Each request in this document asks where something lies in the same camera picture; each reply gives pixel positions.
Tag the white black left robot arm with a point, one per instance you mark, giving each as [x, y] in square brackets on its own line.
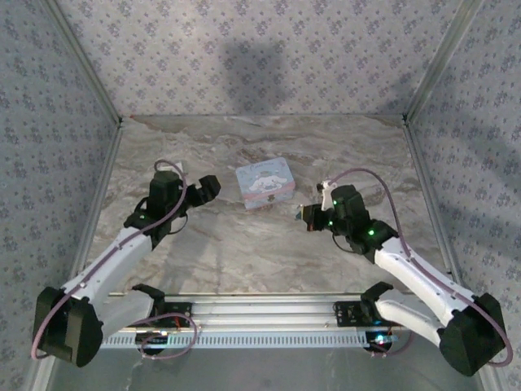
[110, 260]

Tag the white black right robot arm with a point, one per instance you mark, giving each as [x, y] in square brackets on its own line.
[419, 273]

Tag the small blue cartoon tin box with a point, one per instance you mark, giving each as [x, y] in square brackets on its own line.
[266, 185]

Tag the small lit circuit board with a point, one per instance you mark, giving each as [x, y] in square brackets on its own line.
[156, 336]
[382, 339]

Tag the silver frame floor rail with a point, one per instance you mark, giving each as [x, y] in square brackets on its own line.
[435, 212]
[89, 228]

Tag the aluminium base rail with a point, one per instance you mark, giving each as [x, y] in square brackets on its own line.
[260, 311]

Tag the silver frame corner post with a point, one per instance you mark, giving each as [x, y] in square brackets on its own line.
[443, 61]
[87, 65]

